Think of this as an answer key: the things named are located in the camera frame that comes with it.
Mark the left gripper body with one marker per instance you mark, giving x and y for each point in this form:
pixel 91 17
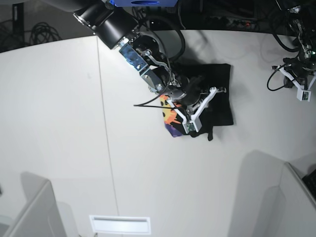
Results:
pixel 298 68

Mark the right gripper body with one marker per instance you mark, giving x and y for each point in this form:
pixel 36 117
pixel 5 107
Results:
pixel 186 92

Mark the black T-shirt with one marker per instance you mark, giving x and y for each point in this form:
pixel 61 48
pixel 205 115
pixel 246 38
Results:
pixel 218 113

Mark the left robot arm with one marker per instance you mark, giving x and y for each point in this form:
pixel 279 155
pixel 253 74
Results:
pixel 298 16

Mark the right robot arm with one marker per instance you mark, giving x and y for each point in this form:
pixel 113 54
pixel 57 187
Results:
pixel 116 28

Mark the black keyboard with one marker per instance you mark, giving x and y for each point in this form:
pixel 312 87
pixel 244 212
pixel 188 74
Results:
pixel 310 182

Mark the blue box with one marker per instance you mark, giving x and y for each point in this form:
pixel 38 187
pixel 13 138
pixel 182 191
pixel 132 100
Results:
pixel 143 3

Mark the white right partition panel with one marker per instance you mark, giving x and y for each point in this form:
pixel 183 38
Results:
pixel 298 215

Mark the white partition panel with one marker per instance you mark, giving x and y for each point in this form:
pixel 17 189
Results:
pixel 298 215
pixel 34 212

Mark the black tower case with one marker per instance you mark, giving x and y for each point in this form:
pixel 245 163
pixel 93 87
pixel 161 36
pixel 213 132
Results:
pixel 18 22

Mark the white left partition panel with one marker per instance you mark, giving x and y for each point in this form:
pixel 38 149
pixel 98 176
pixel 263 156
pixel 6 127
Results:
pixel 34 212

